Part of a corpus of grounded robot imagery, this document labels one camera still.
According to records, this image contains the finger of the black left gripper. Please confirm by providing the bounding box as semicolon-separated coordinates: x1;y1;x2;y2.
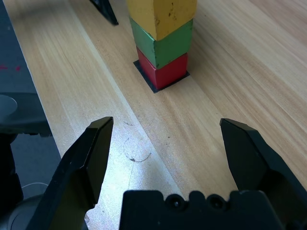
90;0;119;26

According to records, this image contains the green wooden block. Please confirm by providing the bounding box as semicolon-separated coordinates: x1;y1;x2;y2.
129;17;194;70

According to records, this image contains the yellow wooden block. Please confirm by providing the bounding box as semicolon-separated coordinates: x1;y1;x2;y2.
126;0;198;41

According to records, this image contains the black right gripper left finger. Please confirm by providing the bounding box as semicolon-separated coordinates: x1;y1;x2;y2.
26;116;114;230

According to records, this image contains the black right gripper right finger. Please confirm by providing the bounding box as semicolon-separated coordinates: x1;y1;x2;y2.
220;118;307;230

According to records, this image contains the black square marker patch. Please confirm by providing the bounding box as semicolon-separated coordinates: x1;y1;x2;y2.
133;59;191;94

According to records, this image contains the red wooden block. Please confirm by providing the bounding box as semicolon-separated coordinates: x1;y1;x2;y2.
136;46;189;90

